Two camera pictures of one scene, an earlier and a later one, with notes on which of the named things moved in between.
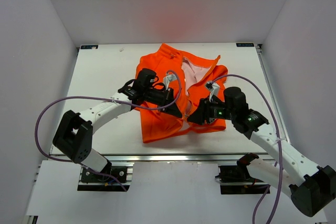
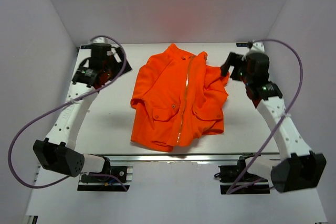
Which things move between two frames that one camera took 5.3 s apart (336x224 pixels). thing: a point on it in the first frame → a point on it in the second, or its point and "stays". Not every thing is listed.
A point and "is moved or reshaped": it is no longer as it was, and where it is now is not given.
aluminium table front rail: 167,158 stays
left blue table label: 88,46 stays
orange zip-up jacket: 192,73 is moved or reshaped
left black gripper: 167,99 → 120,55
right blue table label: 244,44 stays
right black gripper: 203,112 → 232,60
